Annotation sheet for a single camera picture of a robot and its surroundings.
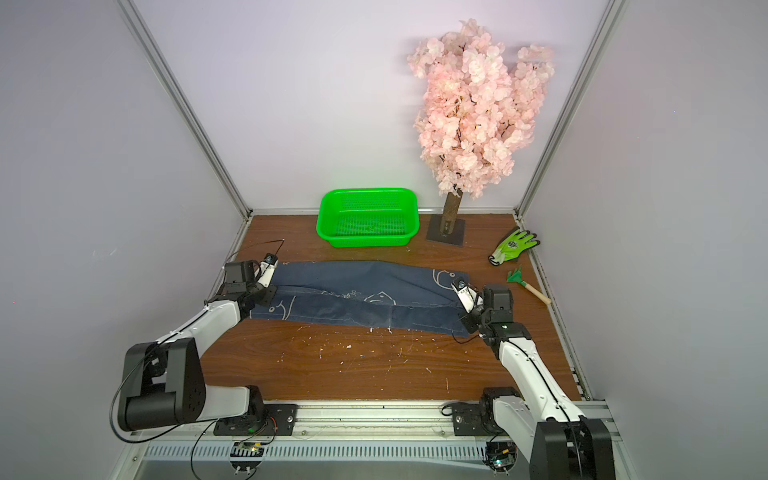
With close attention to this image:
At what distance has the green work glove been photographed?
1054 millimetres

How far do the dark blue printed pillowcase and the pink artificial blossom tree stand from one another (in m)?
0.39

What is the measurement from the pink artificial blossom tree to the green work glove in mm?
346

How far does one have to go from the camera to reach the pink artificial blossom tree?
2.04 ft

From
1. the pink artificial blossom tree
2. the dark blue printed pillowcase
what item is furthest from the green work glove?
the pink artificial blossom tree

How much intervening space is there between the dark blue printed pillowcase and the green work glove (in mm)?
132

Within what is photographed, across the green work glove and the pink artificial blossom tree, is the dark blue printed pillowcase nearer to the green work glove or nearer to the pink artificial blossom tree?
the green work glove

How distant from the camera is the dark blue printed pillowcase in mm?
906
